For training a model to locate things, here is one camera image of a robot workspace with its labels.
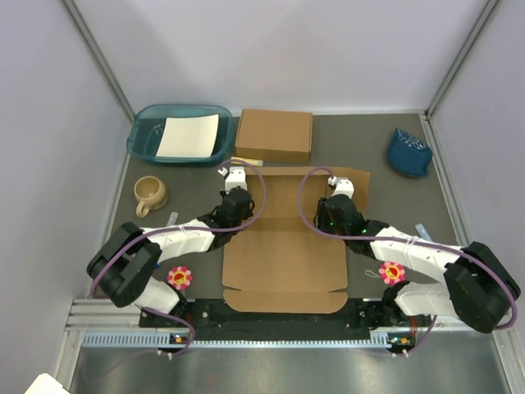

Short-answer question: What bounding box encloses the teal plastic bin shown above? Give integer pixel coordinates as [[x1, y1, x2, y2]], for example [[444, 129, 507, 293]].
[[126, 103, 236, 167]]

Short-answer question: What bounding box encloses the pink flower toy left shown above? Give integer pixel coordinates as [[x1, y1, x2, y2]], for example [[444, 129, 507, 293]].
[[167, 266, 193, 291]]

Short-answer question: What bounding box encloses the pink flower toy right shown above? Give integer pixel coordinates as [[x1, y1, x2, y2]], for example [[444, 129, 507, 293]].
[[378, 262, 405, 286]]

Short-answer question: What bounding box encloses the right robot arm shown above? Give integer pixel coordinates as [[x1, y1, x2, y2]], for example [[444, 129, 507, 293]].
[[314, 195, 521, 333]]

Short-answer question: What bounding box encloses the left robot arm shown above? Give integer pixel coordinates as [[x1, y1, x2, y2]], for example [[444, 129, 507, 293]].
[[86, 186, 255, 326]]

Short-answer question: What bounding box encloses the dark blue crumpled bag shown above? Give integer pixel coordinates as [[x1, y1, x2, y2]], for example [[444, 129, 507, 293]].
[[386, 128, 433, 178]]

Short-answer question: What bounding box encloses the folded brown cardboard box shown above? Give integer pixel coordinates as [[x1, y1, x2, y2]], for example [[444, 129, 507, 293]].
[[235, 108, 313, 164]]

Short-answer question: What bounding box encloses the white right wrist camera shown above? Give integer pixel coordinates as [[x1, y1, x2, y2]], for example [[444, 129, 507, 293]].
[[327, 176, 354, 199]]

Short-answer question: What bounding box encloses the beige ceramic mug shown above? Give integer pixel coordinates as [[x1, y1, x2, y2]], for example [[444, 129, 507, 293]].
[[134, 176, 169, 218]]

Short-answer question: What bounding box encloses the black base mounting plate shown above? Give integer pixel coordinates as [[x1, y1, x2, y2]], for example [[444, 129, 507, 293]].
[[138, 298, 436, 341]]

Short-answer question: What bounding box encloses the white paper sheet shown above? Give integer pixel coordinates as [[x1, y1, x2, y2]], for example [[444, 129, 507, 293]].
[[156, 114, 220, 158]]

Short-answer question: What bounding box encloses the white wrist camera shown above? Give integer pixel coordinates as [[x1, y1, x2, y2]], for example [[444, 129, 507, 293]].
[[217, 166, 248, 194], [327, 176, 354, 199]]

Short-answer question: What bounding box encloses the grey slotted cable duct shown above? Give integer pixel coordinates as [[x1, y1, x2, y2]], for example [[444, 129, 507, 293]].
[[82, 332, 401, 349]]

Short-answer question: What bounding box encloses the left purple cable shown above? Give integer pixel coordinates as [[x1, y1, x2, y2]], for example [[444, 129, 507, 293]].
[[88, 158, 267, 360]]

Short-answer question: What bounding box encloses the grey orange marker pen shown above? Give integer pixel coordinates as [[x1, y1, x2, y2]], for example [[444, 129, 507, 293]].
[[167, 212, 178, 226]]

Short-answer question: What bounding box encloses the light blue pen right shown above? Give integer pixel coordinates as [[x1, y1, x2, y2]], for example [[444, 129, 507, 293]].
[[414, 223, 432, 241]]

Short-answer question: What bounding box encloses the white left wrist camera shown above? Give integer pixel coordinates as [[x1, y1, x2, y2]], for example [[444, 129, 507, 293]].
[[217, 166, 248, 194]]

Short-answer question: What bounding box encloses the yellow white marker pen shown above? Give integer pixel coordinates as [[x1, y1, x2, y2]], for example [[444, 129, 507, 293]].
[[231, 157, 264, 167]]

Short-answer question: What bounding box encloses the white object bottom corner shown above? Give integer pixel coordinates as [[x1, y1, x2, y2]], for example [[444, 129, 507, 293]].
[[25, 373, 70, 394]]

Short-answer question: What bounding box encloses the pink flower toy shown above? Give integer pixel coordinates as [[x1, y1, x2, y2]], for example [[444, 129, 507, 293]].
[[378, 262, 405, 286], [167, 266, 193, 291]]

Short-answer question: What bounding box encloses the brown cardboard box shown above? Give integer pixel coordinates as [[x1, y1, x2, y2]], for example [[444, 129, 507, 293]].
[[235, 108, 313, 164], [222, 167, 349, 314]]

